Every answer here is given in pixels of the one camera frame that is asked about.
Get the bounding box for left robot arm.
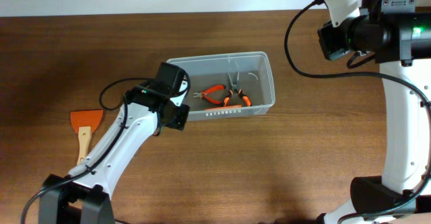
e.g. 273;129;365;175
28;63;191;223

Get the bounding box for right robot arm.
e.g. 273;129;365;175
315;0;430;223

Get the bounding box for orange scraper wooden handle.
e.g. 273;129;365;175
70;110;104;165

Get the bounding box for left black cable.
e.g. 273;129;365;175
20;77;191;224

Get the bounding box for right black cable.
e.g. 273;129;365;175
284;0;431;224

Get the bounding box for clear plastic container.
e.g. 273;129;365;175
167;51;275;121

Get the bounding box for long nose pliers orange black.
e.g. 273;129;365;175
222;73;252;106

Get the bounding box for red diagonal cutters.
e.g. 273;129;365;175
193;84;226;105

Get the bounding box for black cable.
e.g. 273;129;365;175
284;0;431;224
20;77;191;224

